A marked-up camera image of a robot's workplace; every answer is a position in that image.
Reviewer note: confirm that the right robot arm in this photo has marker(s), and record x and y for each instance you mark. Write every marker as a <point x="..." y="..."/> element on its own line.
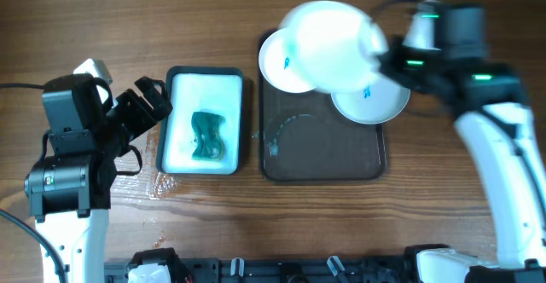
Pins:
<point x="444" y="54"/>

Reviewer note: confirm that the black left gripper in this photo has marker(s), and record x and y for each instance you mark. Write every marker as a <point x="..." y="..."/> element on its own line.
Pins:
<point x="146" y="116"/>

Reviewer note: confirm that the green sponge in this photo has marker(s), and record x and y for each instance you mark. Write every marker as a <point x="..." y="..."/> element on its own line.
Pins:
<point x="209" y="144"/>

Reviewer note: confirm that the white plate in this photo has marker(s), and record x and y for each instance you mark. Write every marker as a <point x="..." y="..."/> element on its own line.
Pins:
<point x="276" y="66"/>
<point x="333" y="46"/>
<point x="375" y="104"/>

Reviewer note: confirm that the white plate bottom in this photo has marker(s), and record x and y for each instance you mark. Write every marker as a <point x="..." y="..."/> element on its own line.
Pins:
<point x="333" y="46"/>

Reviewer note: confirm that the dark brown serving tray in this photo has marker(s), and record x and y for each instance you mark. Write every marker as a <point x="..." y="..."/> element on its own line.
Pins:
<point x="303" y="139"/>

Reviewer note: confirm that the dark green water tub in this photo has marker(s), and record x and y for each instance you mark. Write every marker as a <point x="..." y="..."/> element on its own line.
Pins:
<point x="218" y="90"/>

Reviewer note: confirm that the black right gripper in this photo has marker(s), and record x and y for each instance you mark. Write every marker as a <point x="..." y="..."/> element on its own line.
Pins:
<point x="380" y="56"/>

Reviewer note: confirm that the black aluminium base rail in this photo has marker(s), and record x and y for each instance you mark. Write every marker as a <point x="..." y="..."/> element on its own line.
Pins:
<point x="380" y="269"/>

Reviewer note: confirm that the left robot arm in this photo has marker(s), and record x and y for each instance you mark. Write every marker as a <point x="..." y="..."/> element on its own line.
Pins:
<point x="69" y="190"/>

